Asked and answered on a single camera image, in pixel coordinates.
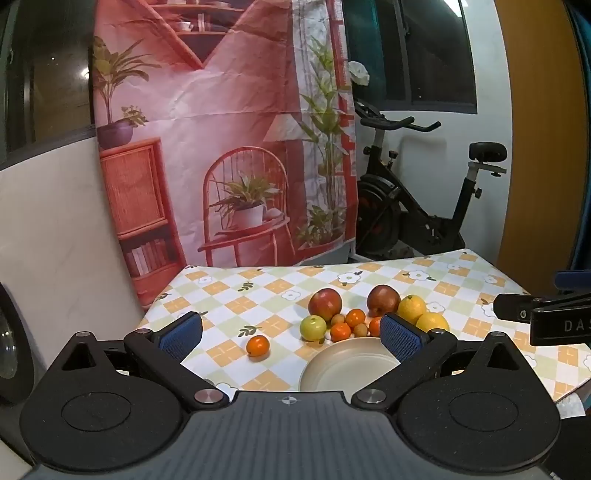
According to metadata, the red yellow apple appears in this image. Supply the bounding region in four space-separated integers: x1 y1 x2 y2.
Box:
308 288 343 322

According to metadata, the dark glass window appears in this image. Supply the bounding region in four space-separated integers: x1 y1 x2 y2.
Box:
344 0 478 115
0 0 95 158

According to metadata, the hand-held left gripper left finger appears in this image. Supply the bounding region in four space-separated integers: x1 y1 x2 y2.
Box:
46 311 230 412

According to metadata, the round yellow lemon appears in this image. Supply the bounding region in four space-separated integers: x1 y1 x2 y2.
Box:
416 312 450 334

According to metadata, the white plastic bag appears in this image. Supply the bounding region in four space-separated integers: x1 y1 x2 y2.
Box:
347 60 370 86

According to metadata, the orange wooden door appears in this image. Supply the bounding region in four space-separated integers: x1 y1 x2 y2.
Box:
494 0 587 289

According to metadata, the dark brownish red apple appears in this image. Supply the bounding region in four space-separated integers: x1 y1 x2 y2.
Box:
366 285 401 317

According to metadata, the small green apple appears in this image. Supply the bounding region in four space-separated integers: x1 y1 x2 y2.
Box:
300 316 328 342

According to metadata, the pointed yellow lemon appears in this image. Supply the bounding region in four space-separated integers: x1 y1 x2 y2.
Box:
398 294 427 322

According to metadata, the cream round plate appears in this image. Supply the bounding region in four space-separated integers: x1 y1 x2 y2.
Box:
298 337 402 393

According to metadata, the black exercise bike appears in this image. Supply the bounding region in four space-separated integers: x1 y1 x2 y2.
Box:
353 100 509 259

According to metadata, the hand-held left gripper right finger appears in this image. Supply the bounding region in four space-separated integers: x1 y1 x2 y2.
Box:
352 313 541 411

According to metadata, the pink printed backdrop cloth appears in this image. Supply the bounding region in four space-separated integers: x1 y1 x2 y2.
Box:
90 0 358 310

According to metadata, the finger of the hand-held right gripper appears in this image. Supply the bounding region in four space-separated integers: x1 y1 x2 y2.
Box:
493 291 591 348
555 270 591 291

